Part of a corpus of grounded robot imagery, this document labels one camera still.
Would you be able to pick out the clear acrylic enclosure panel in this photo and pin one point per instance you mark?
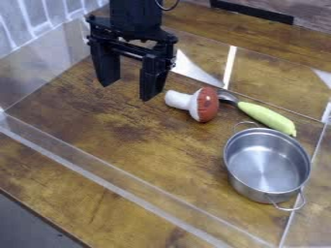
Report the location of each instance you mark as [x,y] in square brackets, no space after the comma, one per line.
[126,173]

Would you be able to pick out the red and white plush mushroom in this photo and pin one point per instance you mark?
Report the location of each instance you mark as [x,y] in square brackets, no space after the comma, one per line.
[201,104]

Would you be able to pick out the silver metal pot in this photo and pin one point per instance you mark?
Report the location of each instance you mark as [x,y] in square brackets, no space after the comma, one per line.
[268,166]

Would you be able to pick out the spoon with green handle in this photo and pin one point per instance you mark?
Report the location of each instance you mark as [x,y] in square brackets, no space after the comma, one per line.
[264,115]

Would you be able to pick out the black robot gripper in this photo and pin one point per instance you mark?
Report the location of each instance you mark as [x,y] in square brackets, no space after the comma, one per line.
[130,32]

